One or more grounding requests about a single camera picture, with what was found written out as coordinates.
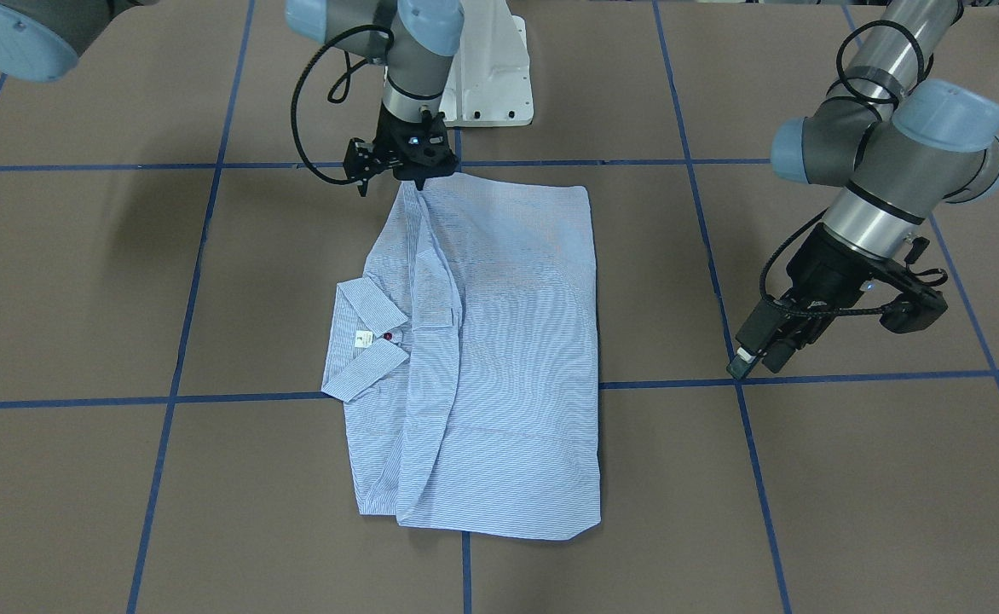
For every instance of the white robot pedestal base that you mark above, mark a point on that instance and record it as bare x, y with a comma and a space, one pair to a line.
489, 84

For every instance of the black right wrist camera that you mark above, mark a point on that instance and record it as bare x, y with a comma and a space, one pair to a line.
361, 164

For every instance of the light blue striped shirt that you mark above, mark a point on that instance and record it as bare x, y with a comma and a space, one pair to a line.
465, 355

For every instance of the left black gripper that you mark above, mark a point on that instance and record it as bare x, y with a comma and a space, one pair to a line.
822, 266

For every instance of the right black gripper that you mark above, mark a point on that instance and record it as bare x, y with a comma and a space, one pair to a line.
386, 141

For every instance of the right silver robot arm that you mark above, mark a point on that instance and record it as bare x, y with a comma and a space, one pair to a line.
416, 42

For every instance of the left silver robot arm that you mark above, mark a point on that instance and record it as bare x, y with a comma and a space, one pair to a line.
895, 143

